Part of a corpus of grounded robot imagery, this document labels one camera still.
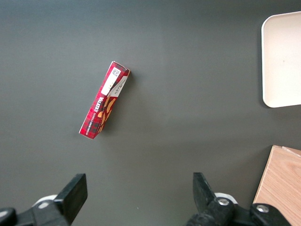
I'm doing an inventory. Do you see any red tartan shortbread box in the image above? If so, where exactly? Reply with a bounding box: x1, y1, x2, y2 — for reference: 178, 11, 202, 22
79, 61, 131, 141

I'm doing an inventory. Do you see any wooden two-drawer cabinet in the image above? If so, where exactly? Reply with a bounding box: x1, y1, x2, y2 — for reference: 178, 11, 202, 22
253, 145, 301, 226

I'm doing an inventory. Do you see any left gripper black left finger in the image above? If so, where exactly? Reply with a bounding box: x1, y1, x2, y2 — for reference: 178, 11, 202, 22
32, 173, 88, 226

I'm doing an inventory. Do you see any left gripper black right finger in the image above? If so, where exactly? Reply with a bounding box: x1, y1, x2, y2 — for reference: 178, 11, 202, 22
188, 172, 236, 226

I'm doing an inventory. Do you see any cream plastic tray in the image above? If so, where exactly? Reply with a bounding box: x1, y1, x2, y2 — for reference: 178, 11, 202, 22
261, 11, 301, 108

